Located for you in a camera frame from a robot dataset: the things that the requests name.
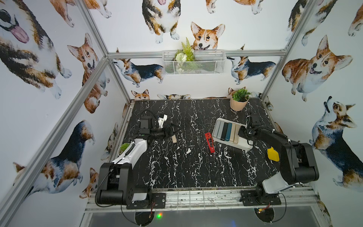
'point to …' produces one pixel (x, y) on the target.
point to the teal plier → (229, 132)
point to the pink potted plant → (238, 99)
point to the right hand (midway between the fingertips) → (240, 131)
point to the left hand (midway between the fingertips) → (179, 129)
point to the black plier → (224, 131)
